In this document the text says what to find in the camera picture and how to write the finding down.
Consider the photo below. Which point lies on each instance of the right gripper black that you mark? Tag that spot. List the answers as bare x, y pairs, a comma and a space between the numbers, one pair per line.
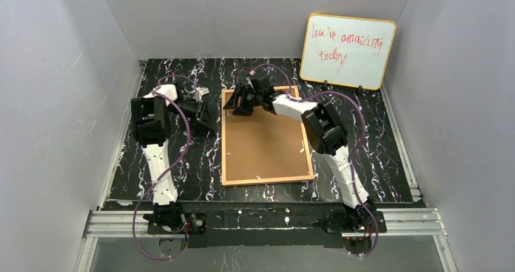
246, 96

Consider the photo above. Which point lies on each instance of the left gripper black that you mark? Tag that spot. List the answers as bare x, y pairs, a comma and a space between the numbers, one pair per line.
201, 112

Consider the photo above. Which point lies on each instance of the brown cardboard backing board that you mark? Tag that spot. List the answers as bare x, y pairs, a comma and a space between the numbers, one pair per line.
263, 145

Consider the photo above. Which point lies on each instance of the wooden picture frame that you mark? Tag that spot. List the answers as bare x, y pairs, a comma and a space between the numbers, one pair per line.
223, 157

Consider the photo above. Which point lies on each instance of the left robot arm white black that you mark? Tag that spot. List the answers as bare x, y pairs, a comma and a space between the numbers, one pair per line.
152, 129

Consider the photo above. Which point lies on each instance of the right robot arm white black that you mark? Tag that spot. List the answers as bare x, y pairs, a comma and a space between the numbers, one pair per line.
325, 131

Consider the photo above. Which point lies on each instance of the whiteboard with orange rim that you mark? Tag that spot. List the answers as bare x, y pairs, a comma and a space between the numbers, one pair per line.
346, 51

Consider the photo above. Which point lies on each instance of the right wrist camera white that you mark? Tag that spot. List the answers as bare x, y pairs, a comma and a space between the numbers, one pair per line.
252, 81

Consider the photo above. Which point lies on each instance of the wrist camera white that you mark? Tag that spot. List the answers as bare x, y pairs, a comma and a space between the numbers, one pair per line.
252, 81
200, 92

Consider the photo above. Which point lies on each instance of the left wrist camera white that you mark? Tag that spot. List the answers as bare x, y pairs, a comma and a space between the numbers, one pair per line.
200, 92

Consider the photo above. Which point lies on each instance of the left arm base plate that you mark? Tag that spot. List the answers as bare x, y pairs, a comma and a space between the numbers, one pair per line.
173, 224

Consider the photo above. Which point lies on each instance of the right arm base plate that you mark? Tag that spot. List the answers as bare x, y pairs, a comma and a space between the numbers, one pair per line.
338, 222

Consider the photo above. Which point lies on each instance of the aluminium rail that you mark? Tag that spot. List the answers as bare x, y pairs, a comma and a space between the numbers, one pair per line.
391, 222

